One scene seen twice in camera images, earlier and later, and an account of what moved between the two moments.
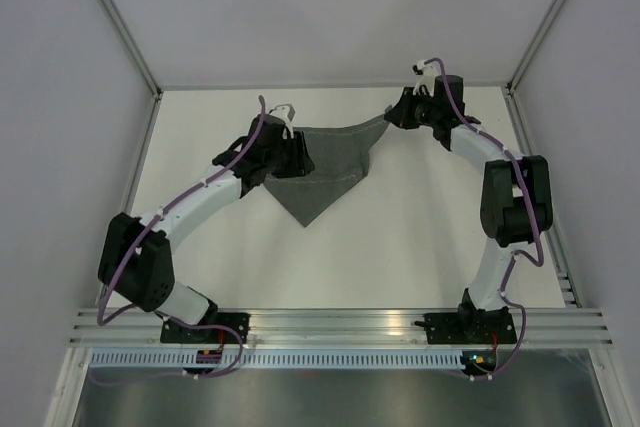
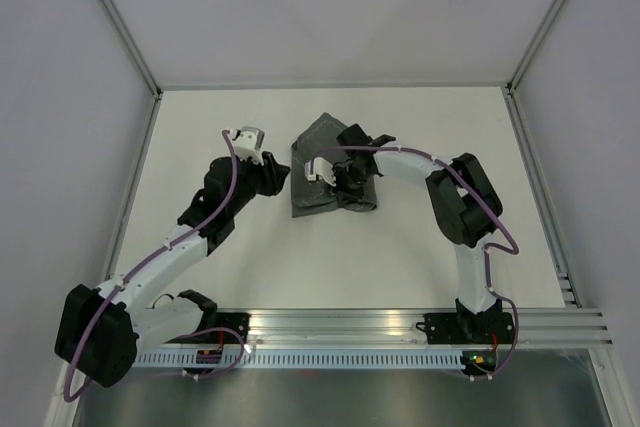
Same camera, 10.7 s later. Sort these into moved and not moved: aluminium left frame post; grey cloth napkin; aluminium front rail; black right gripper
Moved: grey cloth napkin; black right gripper
Not moved: aluminium front rail; aluminium left frame post
